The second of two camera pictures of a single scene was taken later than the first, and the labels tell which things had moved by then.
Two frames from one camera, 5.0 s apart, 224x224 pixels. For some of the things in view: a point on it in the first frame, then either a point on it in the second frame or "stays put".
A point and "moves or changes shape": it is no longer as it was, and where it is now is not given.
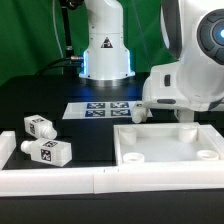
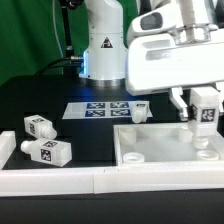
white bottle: [40, 127] stays put
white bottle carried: [185, 115] moves or changes shape
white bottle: [47, 151] stays put
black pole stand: [72, 5] stays put
